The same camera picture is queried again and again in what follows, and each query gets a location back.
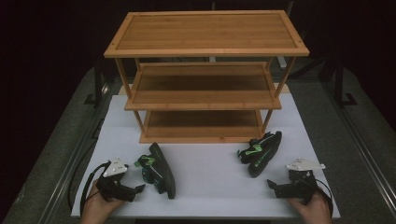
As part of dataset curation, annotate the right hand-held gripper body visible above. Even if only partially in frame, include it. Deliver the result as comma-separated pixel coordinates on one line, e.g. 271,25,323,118
274,158,327,205

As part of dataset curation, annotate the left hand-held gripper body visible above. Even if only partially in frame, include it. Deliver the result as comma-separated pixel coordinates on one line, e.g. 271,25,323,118
95,157,137,203

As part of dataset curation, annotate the black sandal with blue straps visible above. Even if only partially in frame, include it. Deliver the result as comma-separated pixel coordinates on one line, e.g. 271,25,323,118
134,142,177,201
236,130,283,179

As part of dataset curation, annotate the three-tier wooden shoe rack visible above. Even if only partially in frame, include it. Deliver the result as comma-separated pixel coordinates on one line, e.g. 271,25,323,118
103,9,311,145

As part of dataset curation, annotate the person's right hand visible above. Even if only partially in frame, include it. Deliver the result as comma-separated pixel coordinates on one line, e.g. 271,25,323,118
286,189,333,224

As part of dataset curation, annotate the black metal stand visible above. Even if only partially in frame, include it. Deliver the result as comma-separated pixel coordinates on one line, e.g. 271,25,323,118
83,57,106,108
333,59,360,108

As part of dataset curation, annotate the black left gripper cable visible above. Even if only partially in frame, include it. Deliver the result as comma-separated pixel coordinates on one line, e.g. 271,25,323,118
67,161,111,217

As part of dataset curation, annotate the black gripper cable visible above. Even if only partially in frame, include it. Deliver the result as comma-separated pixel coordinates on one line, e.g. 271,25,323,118
311,177,334,217
67,161,111,217

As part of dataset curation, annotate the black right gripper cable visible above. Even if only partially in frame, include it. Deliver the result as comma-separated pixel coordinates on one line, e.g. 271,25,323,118
311,177,334,217

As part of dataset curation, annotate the aluminium table rail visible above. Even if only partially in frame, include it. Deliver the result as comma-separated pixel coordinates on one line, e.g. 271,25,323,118
321,82,396,206
36,82,113,224

